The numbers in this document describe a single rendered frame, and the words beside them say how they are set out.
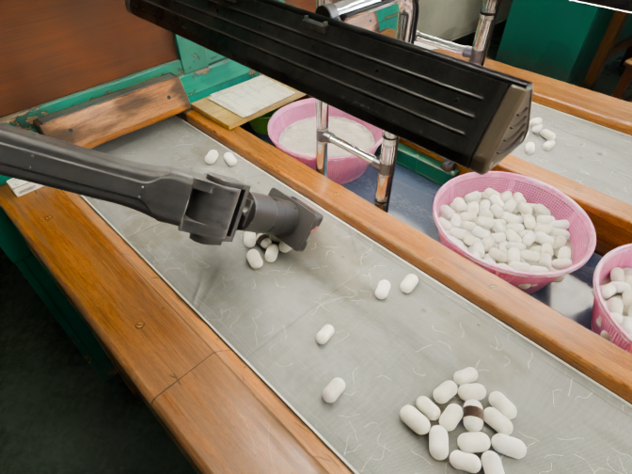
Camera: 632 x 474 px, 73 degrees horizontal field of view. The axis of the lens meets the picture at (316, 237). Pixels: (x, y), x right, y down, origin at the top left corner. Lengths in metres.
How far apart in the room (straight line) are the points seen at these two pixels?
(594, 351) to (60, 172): 0.68
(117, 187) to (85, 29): 0.52
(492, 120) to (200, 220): 0.34
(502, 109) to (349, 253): 0.40
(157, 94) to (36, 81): 0.22
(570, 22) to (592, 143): 2.16
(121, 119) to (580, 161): 0.96
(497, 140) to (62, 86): 0.82
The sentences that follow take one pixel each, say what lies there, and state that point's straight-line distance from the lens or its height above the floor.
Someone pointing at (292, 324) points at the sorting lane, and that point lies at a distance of 0.63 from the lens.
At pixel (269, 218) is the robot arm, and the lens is 0.60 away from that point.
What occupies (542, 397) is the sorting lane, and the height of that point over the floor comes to 0.74.
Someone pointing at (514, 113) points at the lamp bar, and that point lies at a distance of 0.39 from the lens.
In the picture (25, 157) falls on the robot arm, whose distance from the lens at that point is 0.52.
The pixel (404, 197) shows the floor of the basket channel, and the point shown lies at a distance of 0.95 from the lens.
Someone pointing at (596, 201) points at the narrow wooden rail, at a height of 0.76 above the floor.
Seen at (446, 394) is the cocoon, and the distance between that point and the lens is 0.58.
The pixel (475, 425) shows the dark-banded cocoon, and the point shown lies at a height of 0.76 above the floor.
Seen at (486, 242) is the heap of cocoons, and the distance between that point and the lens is 0.78.
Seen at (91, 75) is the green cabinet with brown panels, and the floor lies 0.90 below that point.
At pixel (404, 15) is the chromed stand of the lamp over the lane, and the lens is 0.63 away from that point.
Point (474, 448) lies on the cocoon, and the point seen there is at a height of 0.76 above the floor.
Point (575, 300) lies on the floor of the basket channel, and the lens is 0.86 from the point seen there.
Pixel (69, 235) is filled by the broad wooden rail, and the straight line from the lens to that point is 0.82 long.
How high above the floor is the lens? 1.26
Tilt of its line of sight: 44 degrees down
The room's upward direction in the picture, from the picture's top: straight up
